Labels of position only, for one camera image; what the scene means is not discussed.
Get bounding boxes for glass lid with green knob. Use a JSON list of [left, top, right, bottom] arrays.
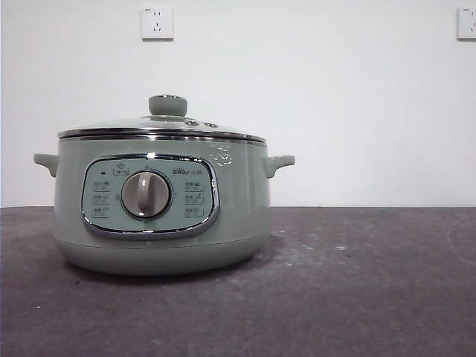
[[57, 94, 267, 144]]

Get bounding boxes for pale green electric pot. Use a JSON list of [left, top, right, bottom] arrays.
[[32, 136, 297, 277]]

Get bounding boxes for white wall socket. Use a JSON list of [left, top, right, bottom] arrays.
[[141, 6, 175, 42], [457, 6, 476, 41]]

